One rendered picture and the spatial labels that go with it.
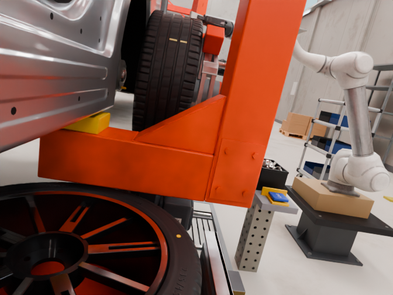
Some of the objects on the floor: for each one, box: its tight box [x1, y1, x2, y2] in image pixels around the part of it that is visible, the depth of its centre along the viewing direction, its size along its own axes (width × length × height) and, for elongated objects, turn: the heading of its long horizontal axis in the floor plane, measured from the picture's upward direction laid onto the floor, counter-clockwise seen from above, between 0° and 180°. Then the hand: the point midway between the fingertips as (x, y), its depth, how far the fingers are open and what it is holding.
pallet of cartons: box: [278, 112, 327, 142], centre depth 736 cm, size 78×111×64 cm
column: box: [235, 198, 275, 273], centre depth 136 cm, size 10×10×42 cm
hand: (196, 16), depth 130 cm, fingers closed
